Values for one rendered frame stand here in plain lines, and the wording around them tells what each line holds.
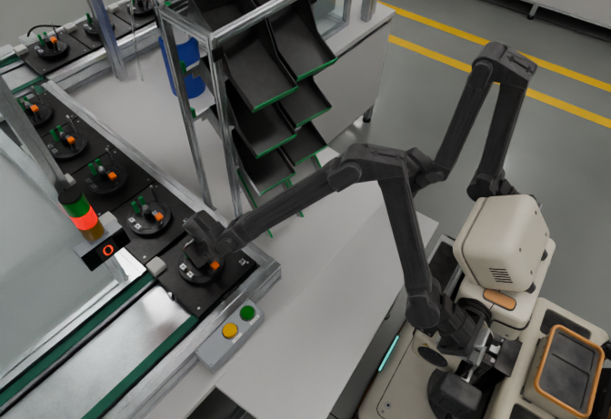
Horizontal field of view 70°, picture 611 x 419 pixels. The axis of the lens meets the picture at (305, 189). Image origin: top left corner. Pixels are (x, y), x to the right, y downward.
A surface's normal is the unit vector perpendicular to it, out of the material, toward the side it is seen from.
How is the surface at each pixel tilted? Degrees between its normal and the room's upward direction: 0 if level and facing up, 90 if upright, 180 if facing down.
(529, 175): 0
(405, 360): 0
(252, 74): 25
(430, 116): 0
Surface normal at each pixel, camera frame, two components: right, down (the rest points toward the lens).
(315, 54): 0.30, -0.29
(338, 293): 0.04, -0.62
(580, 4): -0.55, 0.65
